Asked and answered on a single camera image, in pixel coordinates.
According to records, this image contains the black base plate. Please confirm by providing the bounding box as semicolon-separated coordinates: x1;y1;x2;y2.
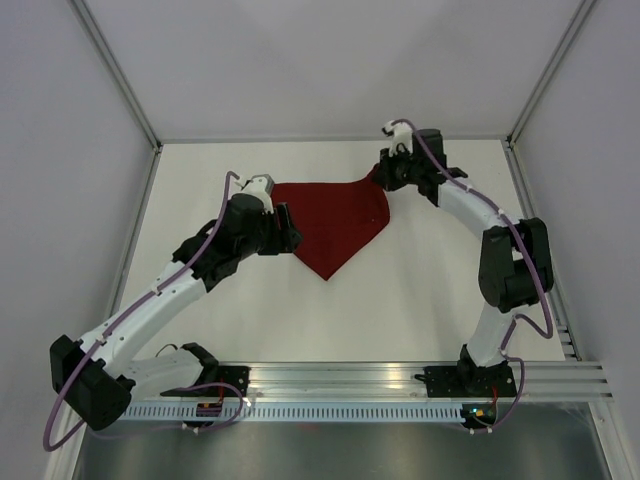
198;365;251;397
413;363;517;399

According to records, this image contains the purple cable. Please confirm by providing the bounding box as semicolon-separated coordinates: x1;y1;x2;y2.
43;170;241;454
392;118;555;431

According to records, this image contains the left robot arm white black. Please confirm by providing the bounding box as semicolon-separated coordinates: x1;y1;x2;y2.
50;193;302;431

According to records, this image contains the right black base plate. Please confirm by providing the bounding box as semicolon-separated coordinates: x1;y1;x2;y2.
413;363;517;399

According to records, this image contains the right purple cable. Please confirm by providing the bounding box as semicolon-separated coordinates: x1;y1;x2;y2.
392;118;555;431

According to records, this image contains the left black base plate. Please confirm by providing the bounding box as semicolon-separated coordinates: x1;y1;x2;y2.
198;365;251;397

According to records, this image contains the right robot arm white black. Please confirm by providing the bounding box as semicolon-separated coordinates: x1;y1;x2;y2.
373;120;554;398

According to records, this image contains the aluminium mounting rail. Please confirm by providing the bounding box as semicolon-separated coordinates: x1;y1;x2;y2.
247;361;612;402

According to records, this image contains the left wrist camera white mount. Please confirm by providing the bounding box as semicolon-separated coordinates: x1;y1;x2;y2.
234;174;275;203

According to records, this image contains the left aluminium frame post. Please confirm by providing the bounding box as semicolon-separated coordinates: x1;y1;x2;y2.
69;0;164;151

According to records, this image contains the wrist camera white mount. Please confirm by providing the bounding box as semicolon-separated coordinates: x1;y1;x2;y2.
234;174;275;203
382;120;413;157

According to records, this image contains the white slotted cable duct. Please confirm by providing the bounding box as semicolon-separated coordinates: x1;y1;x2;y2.
122;401;463;423

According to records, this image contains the dark red cloth napkin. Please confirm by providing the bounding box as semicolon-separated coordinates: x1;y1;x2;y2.
272;169;390;281

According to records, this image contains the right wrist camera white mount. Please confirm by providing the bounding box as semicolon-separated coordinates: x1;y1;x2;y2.
382;120;413;157

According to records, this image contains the right aluminium frame post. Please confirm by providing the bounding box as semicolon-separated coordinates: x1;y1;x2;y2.
505;0;600;150

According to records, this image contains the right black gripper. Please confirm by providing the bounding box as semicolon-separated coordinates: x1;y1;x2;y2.
372;143;423;192

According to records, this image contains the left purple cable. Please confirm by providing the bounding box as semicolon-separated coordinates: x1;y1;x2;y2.
43;170;241;454

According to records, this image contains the aluminium frame post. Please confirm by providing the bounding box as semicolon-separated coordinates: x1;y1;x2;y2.
505;0;600;150
69;0;164;151

